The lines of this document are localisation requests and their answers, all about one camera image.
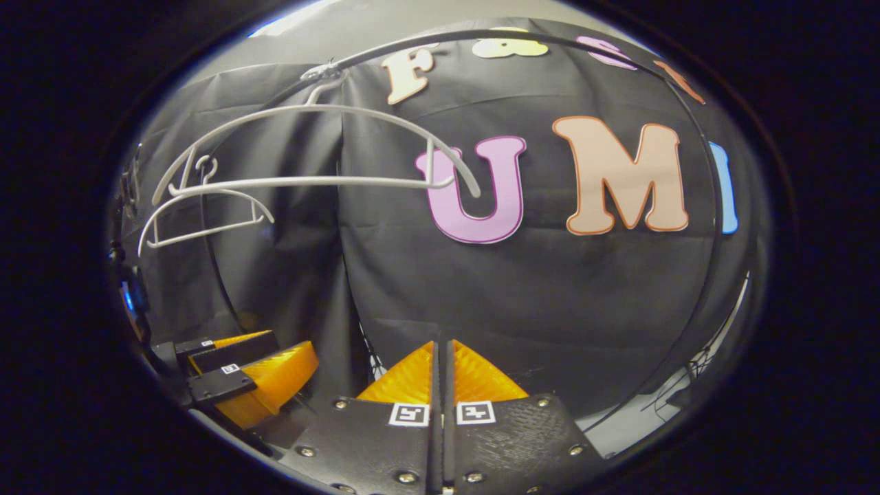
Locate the black metal clothes rack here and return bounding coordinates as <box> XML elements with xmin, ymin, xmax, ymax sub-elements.
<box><xmin>199</xmin><ymin>29</ymin><xmax>727</xmax><ymax>434</ymax></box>

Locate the white plastic clothes hanger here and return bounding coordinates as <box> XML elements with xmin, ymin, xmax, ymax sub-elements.
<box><xmin>151</xmin><ymin>65</ymin><xmax>482</xmax><ymax>207</ymax></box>
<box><xmin>137</xmin><ymin>155</ymin><xmax>276</xmax><ymax>259</ymax></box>

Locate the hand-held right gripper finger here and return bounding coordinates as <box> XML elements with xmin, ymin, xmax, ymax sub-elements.
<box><xmin>443</xmin><ymin>340</ymin><xmax>607</xmax><ymax>495</ymax></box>
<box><xmin>274</xmin><ymin>340</ymin><xmax>443</xmax><ymax>495</ymax></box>

